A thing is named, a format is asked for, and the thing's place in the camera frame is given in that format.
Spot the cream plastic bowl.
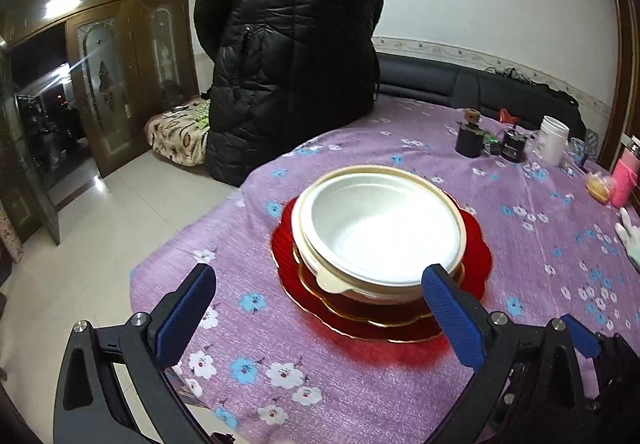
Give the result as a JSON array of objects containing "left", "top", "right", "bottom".
[{"left": 290, "top": 163, "right": 469, "bottom": 306}]

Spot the bagged bread snack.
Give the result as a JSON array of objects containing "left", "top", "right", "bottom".
[{"left": 586, "top": 172, "right": 616, "bottom": 204}]

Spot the large white foam bowl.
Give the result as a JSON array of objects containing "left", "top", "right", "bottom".
[{"left": 298, "top": 170, "right": 462, "bottom": 287}]

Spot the patterned cushion stool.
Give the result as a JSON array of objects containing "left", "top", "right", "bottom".
[{"left": 144, "top": 96, "right": 209, "bottom": 168}]

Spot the black leather sofa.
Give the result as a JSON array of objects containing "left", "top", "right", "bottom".
[{"left": 378, "top": 53, "right": 587, "bottom": 140}]

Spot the large red gold-rimmed plate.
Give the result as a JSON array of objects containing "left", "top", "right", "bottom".
[{"left": 271, "top": 200, "right": 492, "bottom": 343}]

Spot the wooden glass door cabinet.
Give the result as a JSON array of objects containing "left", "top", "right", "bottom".
[{"left": 1, "top": 0, "right": 198, "bottom": 239}]

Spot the black motor device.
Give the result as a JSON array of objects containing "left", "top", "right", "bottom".
[{"left": 500, "top": 126, "right": 528, "bottom": 164}]

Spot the red flower plate with sticker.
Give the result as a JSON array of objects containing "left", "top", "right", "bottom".
[{"left": 292, "top": 246, "right": 433, "bottom": 328}]

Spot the white work glove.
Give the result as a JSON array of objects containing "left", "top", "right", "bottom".
[{"left": 614, "top": 208, "right": 640, "bottom": 273}]

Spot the red plastic bag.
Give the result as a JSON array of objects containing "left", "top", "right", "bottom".
[{"left": 498, "top": 108, "right": 518, "bottom": 124}]

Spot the green wrapped item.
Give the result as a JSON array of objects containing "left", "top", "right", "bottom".
[{"left": 483, "top": 132, "right": 502, "bottom": 156}]

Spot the white plastic jar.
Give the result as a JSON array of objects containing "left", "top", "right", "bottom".
[{"left": 534, "top": 116, "right": 570, "bottom": 166}]

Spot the person in black jacket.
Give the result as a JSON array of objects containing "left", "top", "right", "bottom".
[{"left": 193, "top": 0, "right": 384, "bottom": 186}]

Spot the purple floral tablecloth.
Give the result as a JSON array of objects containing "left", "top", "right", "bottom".
[{"left": 130, "top": 97, "right": 639, "bottom": 443}]

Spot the black cylinder with wooden knob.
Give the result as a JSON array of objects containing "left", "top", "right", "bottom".
[{"left": 454, "top": 108, "right": 485, "bottom": 158}]

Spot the pink sleeved thermos bottle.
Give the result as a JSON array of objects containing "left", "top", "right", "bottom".
[{"left": 610, "top": 136, "right": 640, "bottom": 208}]

